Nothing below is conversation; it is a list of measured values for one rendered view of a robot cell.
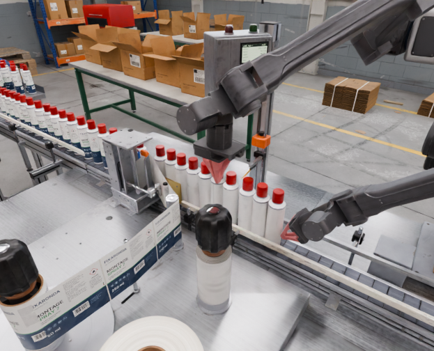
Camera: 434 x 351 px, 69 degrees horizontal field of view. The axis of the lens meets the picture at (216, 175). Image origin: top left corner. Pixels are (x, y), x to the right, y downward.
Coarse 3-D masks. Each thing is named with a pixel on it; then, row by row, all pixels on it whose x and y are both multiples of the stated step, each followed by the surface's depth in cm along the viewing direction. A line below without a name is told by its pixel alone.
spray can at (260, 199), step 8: (264, 184) 93; (256, 192) 93; (264, 192) 92; (256, 200) 93; (264, 200) 93; (256, 208) 94; (264, 208) 94; (256, 216) 96; (264, 216) 96; (256, 224) 97; (264, 224) 97; (256, 232) 99; (264, 232) 99
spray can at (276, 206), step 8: (272, 192) 90; (280, 192) 89; (272, 200) 91; (280, 200) 89; (272, 208) 90; (280, 208) 90; (272, 216) 92; (280, 216) 92; (272, 224) 93; (280, 224) 93; (272, 232) 95; (280, 232) 95; (272, 240) 97; (280, 240) 98
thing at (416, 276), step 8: (328, 240) 91; (336, 240) 90; (344, 248) 89; (352, 248) 88; (368, 256) 85; (376, 256) 85; (384, 264) 83; (392, 264) 83; (400, 272) 82; (408, 272) 80; (416, 272) 80; (424, 280) 79; (432, 280) 78
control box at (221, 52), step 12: (204, 36) 87; (216, 36) 80; (228, 36) 81; (240, 36) 82; (252, 36) 83; (264, 36) 84; (204, 48) 89; (216, 48) 81; (228, 48) 82; (204, 60) 91; (216, 60) 83; (228, 60) 84; (204, 72) 93; (216, 72) 85
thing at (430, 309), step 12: (96, 168) 141; (252, 240) 102; (288, 240) 102; (276, 252) 97; (300, 252) 97; (312, 252) 97; (300, 264) 94; (324, 264) 93; (336, 264) 93; (324, 276) 89; (348, 276) 89; (360, 276) 89; (348, 288) 86; (384, 288) 86; (372, 300) 83; (408, 300) 83; (420, 300) 83; (396, 312) 80; (432, 312) 80; (420, 324) 77
